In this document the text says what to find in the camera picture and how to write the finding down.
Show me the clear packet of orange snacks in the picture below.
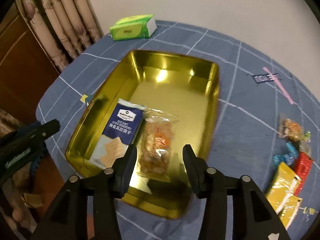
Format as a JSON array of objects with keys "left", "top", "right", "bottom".
[{"left": 279, "top": 115, "right": 305, "bottom": 140}]

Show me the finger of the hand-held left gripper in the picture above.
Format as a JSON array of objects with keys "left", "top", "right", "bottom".
[
  {"left": 0, "top": 119, "right": 61, "bottom": 153},
  {"left": 14, "top": 121, "right": 43, "bottom": 133}
]

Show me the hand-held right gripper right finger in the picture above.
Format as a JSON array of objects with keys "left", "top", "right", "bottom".
[{"left": 182, "top": 144, "right": 290, "bottom": 240}]

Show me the blue cracker packet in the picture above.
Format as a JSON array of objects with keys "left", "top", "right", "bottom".
[{"left": 89, "top": 98, "right": 147, "bottom": 169}]

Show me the brown wooden wardrobe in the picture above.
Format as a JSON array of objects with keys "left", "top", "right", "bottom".
[{"left": 0, "top": 12, "right": 63, "bottom": 120}]

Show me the patterned beige curtain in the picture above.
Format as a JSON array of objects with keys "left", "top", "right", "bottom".
[{"left": 15, "top": 0, "right": 104, "bottom": 73}]

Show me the clear snack packet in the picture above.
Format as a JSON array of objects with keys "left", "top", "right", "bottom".
[{"left": 136, "top": 107, "right": 180, "bottom": 174}]

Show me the green tissue pack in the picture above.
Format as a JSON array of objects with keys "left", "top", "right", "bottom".
[{"left": 109, "top": 14, "right": 157, "bottom": 42}]

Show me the red snack packet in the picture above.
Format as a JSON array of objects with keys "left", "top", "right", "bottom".
[{"left": 292, "top": 151, "right": 314, "bottom": 197}]

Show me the blue candy packet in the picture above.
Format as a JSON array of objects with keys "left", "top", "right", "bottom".
[{"left": 272, "top": 141, "right": 300, "bottom": 165}]

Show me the blue checked tablecloth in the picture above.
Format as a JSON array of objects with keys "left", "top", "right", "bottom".
[{"left": 35, "top": 20, "right": 320, "bottom": 240}]

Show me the yellow snack packet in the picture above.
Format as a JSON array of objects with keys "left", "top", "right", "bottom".
[{"left": 265, "top": 162, "right": 304, "bottom": 227}]

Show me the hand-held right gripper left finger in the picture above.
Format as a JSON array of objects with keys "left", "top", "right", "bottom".
[{"left": 31, "top": 144, "right": 138, "bottom": 240}]

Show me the green labelled snack packet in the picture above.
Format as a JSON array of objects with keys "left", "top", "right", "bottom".
[{"left": 299, "top": 131, "right": 312, "bottom": 153}]

